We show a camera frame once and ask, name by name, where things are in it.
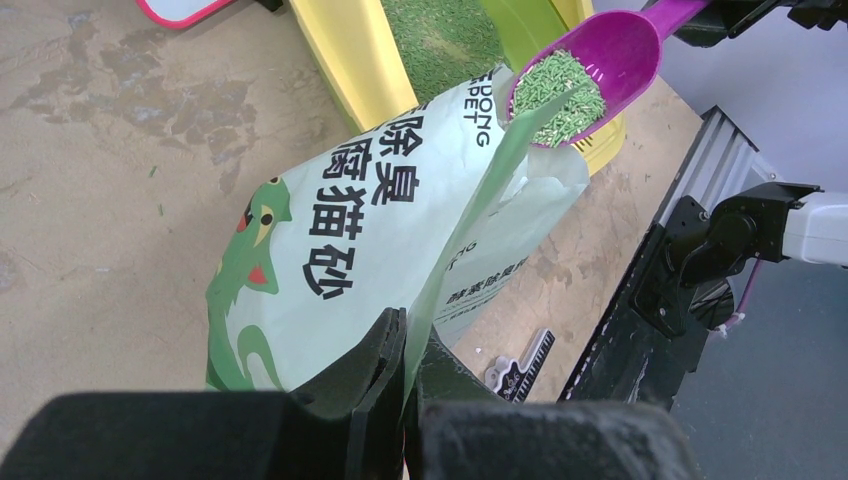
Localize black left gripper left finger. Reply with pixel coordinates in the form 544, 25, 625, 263
1, 308, 406, 479

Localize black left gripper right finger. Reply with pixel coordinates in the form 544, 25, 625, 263
405, 332, 702, 479

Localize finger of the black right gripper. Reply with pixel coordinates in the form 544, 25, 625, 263
673, 0, 847, 48

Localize purple plastic litter scoop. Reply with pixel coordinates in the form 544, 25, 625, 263
507, 0, 709, 148

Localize green cat litter bag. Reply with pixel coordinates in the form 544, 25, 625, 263
206, 65, 590, 391

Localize yellow sifting litter tray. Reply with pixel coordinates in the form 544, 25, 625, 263
288, 0, 627, 177

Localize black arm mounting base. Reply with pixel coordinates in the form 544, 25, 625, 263
559, 196, 734, 409

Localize green cat litter granules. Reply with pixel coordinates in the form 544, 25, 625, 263
380, 0, 607, 148

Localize pink framed whiteboard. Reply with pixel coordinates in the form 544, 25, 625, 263
135, 0, 236, 30

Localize aluminium frame rail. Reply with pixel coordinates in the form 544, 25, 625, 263
653, 106, 784, 226

